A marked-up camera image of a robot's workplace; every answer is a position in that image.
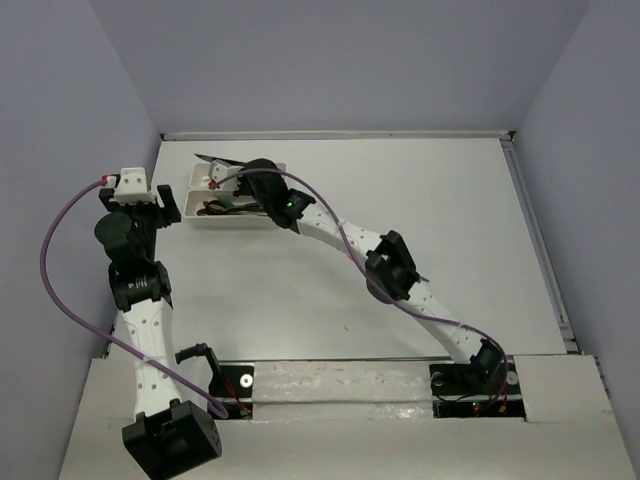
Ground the black spoon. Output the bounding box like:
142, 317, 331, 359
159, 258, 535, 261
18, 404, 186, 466
201, 200, 235, 216

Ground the white front utensil tray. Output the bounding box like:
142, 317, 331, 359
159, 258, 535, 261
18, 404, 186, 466
182, 190, 275, 230

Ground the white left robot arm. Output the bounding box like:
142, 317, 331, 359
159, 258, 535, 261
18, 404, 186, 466
94, 185, 222, 479

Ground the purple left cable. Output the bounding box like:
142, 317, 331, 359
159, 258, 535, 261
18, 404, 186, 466
39, 175, 229, 420

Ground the purple cable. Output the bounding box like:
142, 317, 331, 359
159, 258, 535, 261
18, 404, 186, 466
39, 175, 229, 420
209, 169, 511, 411

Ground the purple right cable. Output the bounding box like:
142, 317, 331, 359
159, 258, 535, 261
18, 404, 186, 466
209, 169, 511, 411

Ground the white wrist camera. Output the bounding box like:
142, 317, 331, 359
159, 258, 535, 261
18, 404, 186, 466
208, 158, 244, 191
103, 167, 155, 205

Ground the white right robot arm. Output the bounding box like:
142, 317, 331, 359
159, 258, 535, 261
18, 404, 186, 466
239, 158, 506, 394

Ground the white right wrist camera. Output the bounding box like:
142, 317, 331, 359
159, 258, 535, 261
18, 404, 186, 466
208, 158, 244, 191

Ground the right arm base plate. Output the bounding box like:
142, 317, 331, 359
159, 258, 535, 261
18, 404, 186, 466
429, 361, 526, 419

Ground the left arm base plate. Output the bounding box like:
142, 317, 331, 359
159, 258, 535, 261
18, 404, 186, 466
209, 363, 255, 420

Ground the knife with green handle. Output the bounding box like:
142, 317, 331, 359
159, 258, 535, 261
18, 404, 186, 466
194, 153, 246, 166

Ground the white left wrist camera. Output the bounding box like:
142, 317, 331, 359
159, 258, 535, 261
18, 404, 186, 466
103, 167, 155, 205

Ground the white rear utensil tray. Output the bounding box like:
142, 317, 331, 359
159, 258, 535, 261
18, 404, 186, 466
190, 162, 286, 193

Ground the white utensil tray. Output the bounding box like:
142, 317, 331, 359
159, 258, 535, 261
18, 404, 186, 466
190, 162, 286, 193
182, 190, 275, 230

